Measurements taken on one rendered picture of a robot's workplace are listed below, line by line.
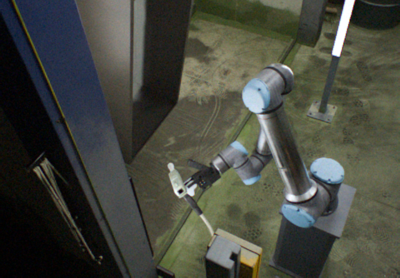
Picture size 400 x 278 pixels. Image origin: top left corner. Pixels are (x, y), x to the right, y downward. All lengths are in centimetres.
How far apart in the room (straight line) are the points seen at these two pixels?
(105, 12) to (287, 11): 251
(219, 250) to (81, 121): 48
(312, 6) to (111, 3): 250
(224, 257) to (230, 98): 266
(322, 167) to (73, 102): 125
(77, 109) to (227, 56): 292
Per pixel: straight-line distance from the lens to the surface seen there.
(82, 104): 107
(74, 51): 100
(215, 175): 197
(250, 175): 198
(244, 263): 97
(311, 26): 401
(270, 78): 155
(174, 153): 307
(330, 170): 195
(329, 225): 211
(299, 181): 177
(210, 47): 399
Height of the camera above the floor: 244
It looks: 48 degrees down
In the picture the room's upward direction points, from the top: 4 degrees counter-clockwise
